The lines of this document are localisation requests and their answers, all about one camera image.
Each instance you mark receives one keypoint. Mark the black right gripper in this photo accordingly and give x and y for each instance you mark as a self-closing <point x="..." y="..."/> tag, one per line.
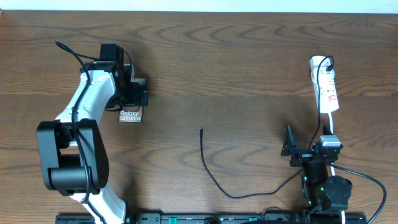
<point x="289" y="149"/>

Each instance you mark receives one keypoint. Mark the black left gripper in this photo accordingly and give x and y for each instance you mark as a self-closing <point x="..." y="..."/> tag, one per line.
<point x="136" y="98"/>

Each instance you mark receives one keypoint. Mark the Galaxy S25 Ultra smartphone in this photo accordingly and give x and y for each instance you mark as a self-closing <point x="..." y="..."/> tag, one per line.
<point x="131" y="114"/>

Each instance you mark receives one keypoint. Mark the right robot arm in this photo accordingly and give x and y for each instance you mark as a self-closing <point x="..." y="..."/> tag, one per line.
<point x="327" y="194"/>

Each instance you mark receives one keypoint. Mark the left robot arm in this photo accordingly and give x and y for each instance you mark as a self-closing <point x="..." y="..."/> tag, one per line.
<point x="73" y="157"/>

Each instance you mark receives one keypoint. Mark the white power strip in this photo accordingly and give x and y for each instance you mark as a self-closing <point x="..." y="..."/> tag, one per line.
<point x="322" y="75"/>

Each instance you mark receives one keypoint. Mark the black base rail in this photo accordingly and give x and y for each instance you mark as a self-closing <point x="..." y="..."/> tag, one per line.
<point x="155" y="218"/>

